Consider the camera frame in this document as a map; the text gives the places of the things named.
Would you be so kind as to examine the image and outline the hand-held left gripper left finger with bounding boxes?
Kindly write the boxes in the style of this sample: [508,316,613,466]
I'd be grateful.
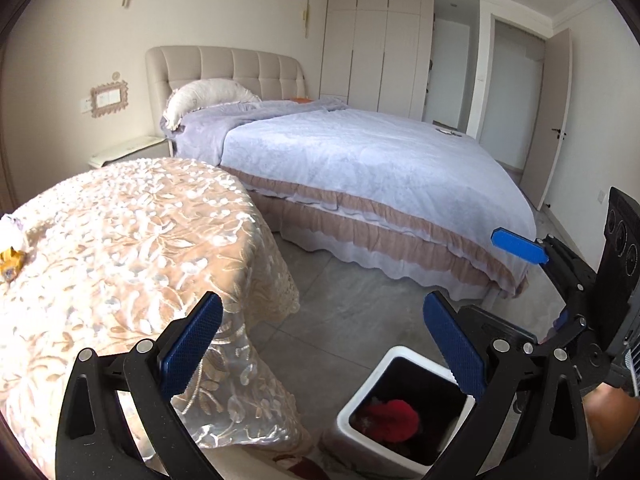
[55,291,224,480]

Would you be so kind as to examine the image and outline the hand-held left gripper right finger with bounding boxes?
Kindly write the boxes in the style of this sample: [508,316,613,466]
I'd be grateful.
[422,290,593,480]

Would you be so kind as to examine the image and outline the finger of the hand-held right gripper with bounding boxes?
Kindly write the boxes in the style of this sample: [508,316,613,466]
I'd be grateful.
[491,227,601,321]
[460,305,608,378]

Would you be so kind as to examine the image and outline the red fluffy object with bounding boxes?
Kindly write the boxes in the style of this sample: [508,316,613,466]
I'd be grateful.
[359,399,422,445]

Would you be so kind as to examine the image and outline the white trash bin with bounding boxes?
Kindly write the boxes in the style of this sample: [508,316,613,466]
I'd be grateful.
[336,345,483,478]

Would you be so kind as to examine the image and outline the person's right forearm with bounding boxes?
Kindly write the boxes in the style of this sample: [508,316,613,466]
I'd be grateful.
[582,384,640,461]

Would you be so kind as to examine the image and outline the table with lace tablecloth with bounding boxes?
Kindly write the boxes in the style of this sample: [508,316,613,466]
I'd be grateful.
[0,157,308,476]

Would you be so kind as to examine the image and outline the beige door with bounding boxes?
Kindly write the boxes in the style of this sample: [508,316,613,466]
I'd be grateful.
[520,27,573,211]

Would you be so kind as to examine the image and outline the pale blue ruffled quilt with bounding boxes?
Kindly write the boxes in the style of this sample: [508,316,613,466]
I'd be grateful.
[160,99,537,303]

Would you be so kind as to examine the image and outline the red floor mat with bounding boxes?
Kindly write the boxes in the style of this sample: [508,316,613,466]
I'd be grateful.
[265,455,331,480]

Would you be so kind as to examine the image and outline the white nightstand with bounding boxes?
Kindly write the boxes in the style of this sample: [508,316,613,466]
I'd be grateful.
[89,136,171,170]

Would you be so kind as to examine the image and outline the white crumpled wrapper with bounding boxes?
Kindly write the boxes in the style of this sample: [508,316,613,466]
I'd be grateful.
[0,212,26,251]

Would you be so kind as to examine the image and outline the beige wardrobe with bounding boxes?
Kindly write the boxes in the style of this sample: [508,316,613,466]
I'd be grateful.
[319,0,435,121]

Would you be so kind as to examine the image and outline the white frilled pillow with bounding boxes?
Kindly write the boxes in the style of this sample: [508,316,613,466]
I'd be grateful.
[165,78,262,131]

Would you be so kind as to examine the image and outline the bed with beige headboard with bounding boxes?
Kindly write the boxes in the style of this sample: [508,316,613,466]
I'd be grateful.
[145,45,537,306]

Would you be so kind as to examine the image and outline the framed wall switch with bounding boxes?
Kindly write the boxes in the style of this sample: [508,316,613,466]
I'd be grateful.
[90,80,128,118]

